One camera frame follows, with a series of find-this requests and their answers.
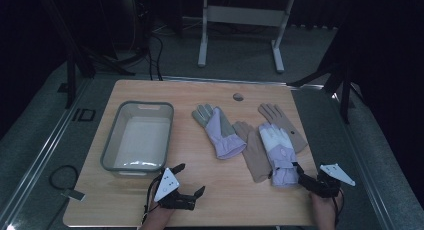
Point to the purple and white glove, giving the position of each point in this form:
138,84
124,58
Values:
280,150

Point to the metal floor rail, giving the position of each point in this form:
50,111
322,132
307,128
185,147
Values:
360,150
36,150

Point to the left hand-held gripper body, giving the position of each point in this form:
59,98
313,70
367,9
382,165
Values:
166,185

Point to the purple and grey glove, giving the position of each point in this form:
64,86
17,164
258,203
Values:
218,131

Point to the person's left hand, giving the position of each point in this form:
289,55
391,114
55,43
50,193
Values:
156,218

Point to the grey tape piece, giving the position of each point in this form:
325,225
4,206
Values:
74,194

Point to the round grey table grommet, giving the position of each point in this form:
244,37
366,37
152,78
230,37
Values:
238,97

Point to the plain beige glove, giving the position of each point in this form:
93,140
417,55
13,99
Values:
253,153

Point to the dark computer tower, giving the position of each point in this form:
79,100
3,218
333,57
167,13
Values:
142,20

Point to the grey plastic basin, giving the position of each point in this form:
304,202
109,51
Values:
140,140

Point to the white desk frame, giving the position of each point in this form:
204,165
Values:
246,16

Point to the beige glove with dark button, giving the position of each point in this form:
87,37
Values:
286,123

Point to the person's right hand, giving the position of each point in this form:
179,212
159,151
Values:
323,211

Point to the black tripod stand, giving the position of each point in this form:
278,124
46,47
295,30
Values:
336,76
75,56

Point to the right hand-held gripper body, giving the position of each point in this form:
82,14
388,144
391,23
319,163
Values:
328,183

